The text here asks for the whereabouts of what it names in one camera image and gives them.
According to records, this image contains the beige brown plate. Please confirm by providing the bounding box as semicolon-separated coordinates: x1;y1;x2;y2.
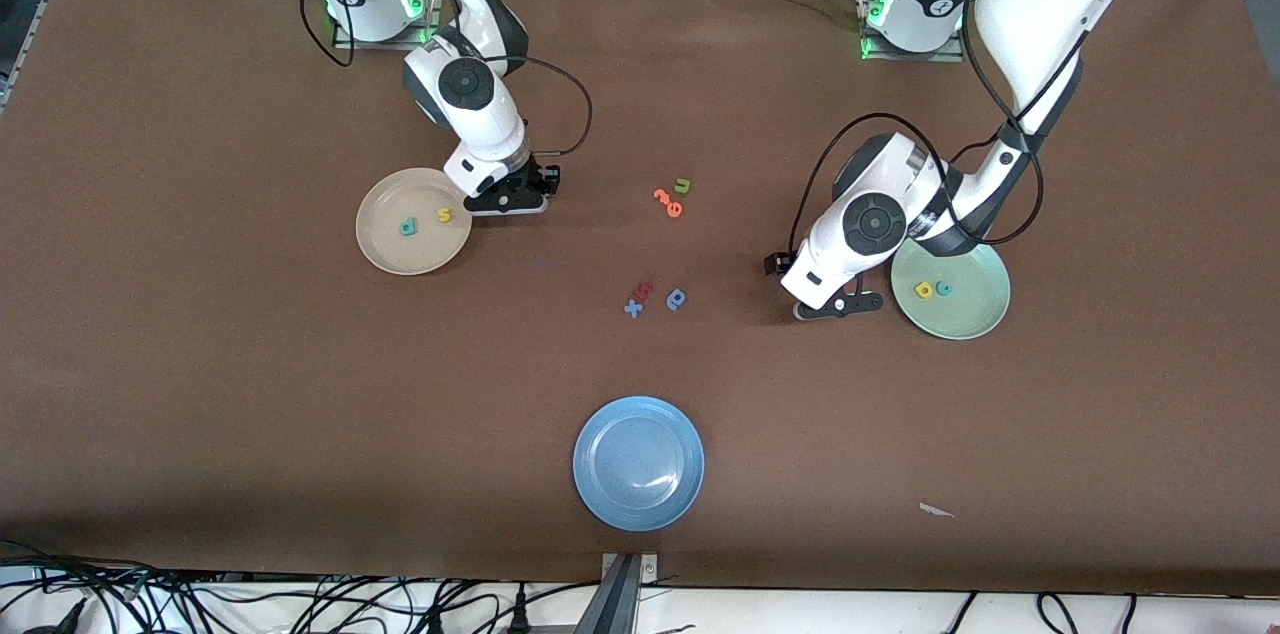
355;167;474;276

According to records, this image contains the pale green plate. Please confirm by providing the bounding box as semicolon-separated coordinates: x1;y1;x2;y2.
890;232;1012;342

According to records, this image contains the blue plate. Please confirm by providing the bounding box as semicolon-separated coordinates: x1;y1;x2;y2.
572;396;706;532

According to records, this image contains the long aluminium profile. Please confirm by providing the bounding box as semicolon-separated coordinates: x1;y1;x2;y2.
0;0;99;110

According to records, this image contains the black jack plug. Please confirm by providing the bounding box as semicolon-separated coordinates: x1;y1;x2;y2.
20;597;91;634

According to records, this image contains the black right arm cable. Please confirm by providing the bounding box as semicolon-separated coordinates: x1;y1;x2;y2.
220;0;593;158

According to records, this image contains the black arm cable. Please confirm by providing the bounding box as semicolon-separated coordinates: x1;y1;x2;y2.
787;0;1151;260
220;0;593;158

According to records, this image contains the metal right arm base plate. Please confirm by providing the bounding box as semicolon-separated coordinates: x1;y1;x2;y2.
333;9;441;50

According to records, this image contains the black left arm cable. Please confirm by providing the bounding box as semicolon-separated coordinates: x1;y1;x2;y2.
787;0;1151;260

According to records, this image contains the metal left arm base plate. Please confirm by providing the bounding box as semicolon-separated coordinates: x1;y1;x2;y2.
860;0;966;63

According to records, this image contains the metal table bracket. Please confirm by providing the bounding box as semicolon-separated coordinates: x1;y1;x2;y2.
598;552;661;634

